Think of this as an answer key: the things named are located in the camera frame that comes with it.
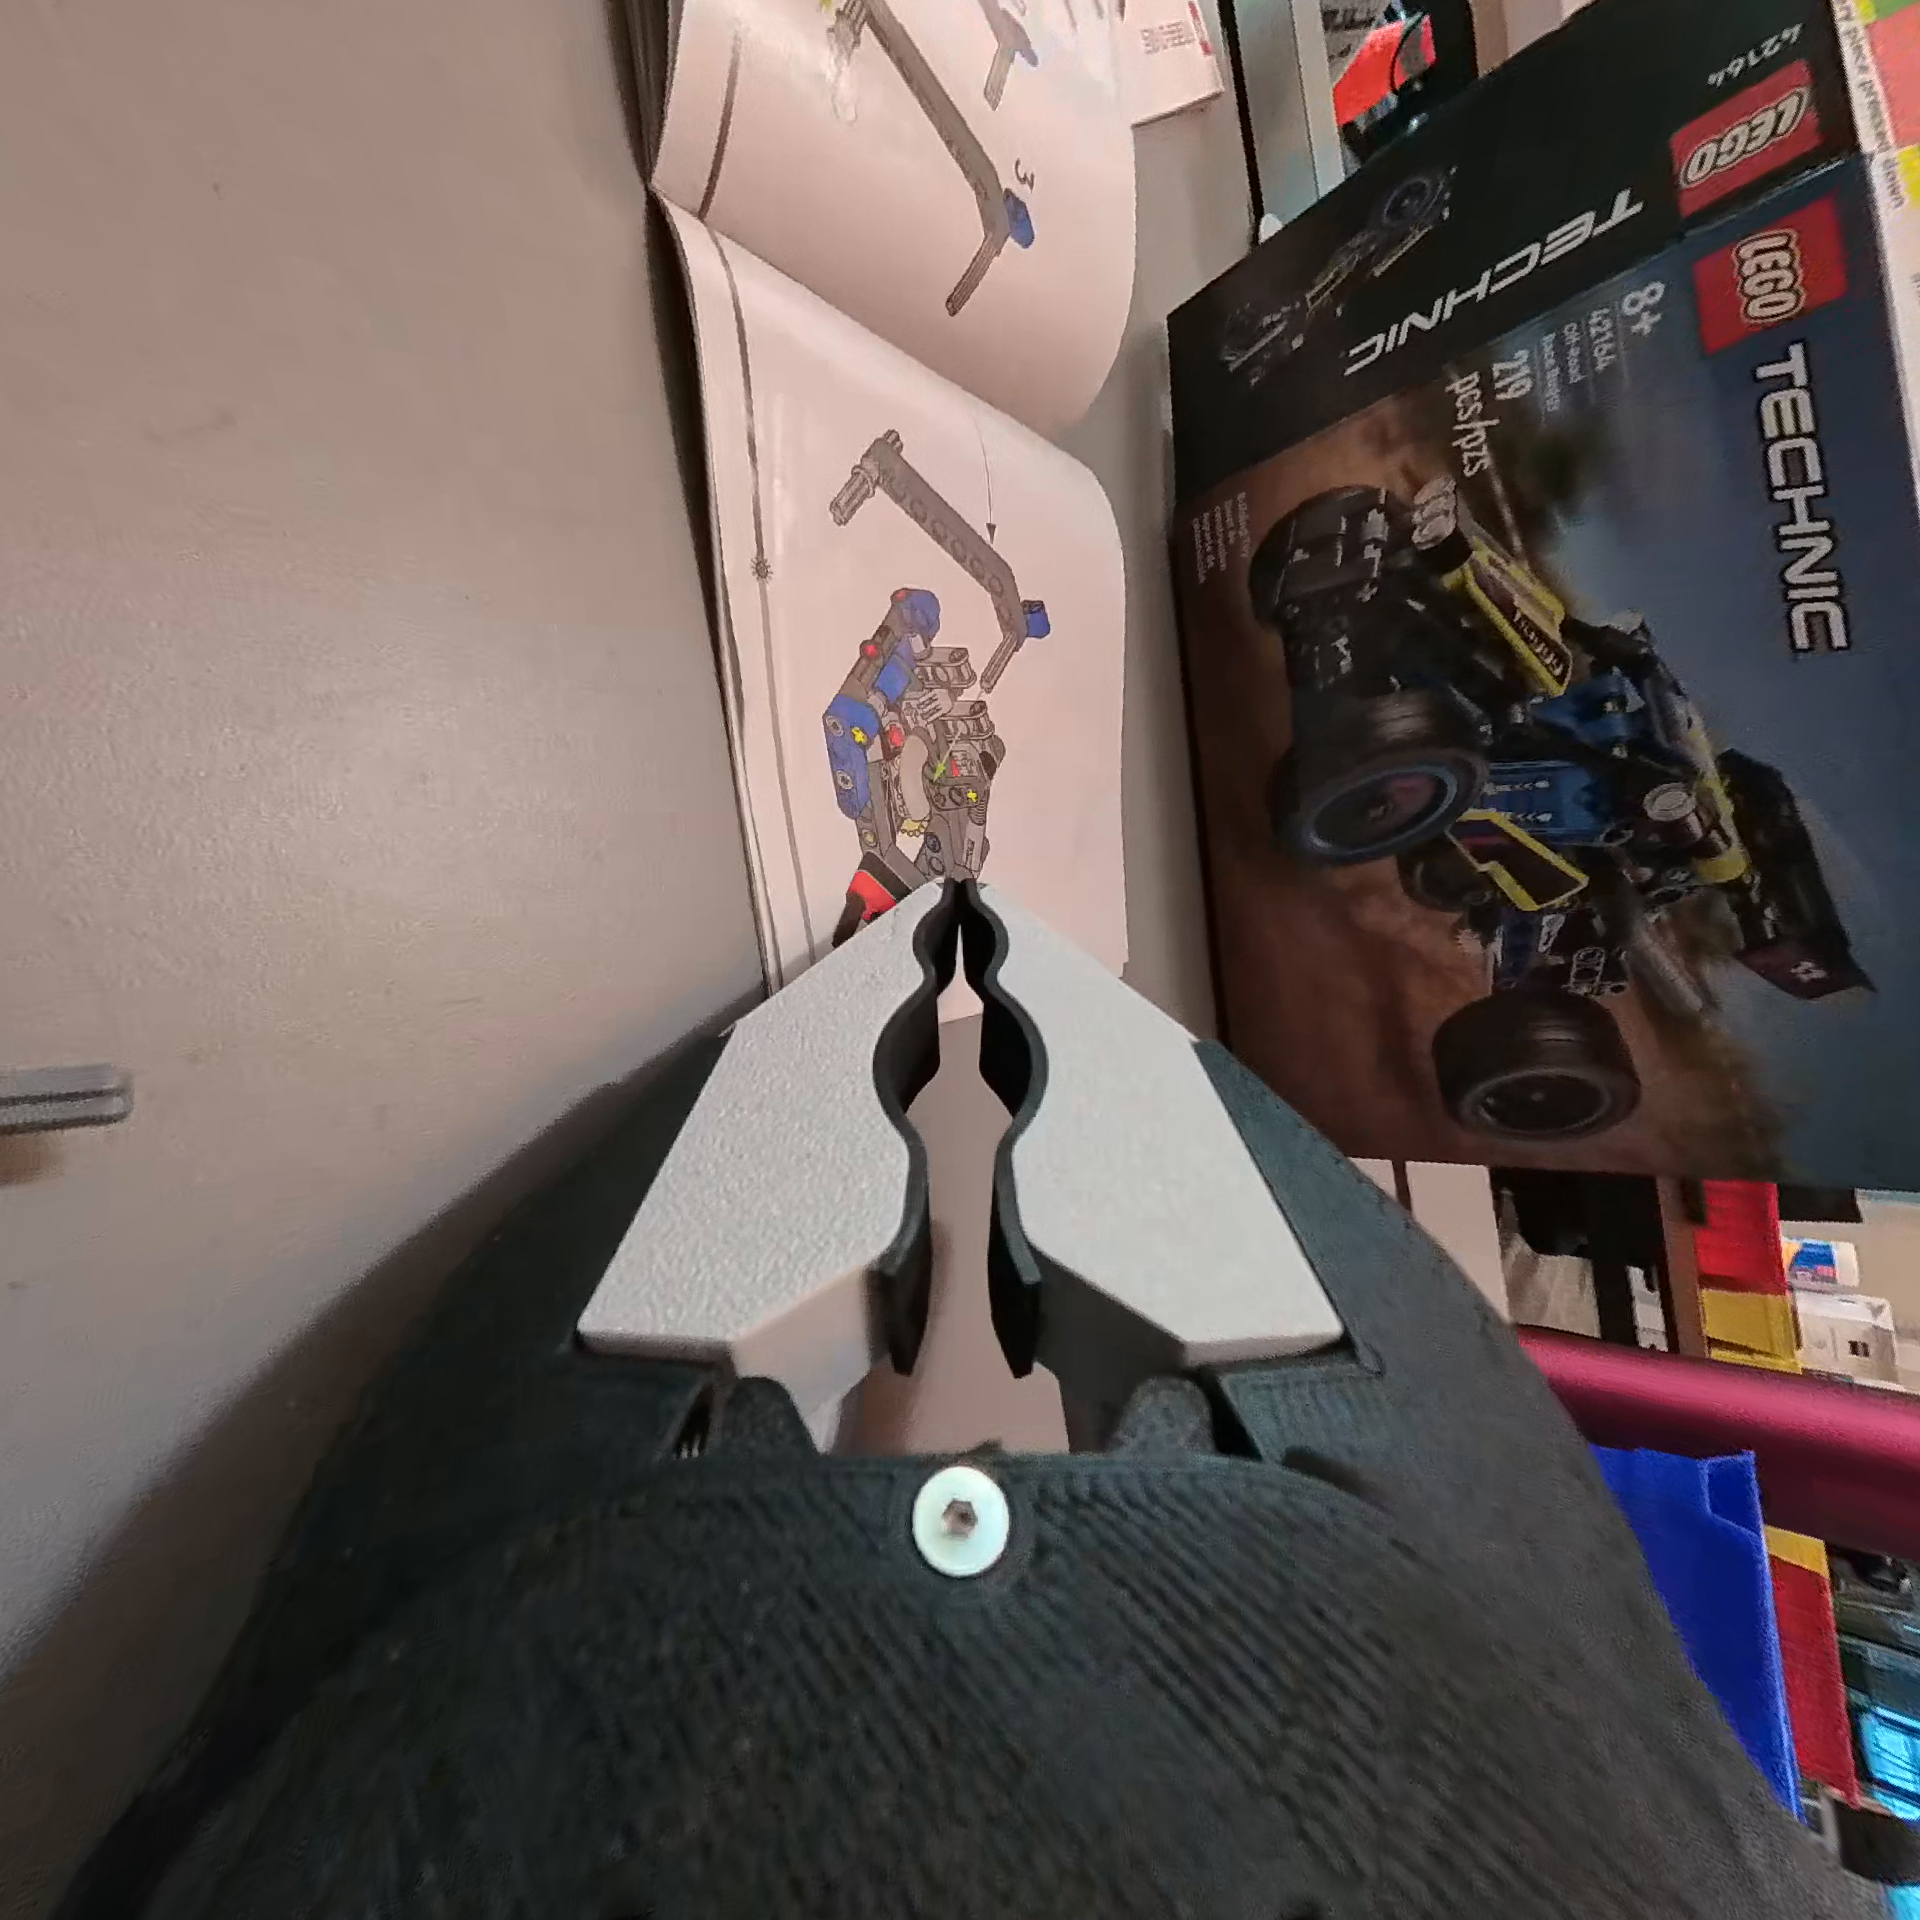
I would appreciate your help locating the white shelf frame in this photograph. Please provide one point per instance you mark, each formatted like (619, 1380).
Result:
(1275, 120)

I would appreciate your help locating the lego instruction booklet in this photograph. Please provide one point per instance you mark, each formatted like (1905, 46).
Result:
(900, 375)

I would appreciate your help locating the red yellow plastic bin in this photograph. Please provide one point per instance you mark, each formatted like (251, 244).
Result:
(1747, 1276)
(1815, 1652)

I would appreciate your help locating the red object on shelf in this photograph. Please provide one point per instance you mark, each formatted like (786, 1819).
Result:
(1380, 67)

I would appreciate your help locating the magenta bar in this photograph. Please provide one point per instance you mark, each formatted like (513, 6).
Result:
(1800, 1440)

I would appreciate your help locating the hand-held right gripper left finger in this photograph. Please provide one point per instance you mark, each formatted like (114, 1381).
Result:
(749, 1201)

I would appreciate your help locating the small white booklet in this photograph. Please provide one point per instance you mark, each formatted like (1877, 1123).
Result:
(1177, 61)

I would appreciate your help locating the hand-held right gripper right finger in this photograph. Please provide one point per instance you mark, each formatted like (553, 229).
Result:
(1155, 1201)

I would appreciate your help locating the blue plastic bin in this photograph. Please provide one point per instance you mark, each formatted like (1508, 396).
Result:
(1693, 1575)

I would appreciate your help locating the white printed sign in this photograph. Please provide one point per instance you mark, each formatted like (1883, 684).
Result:
(1890, 149)

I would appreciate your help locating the lego set box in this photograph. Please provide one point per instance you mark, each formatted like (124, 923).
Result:
(1499, 901)

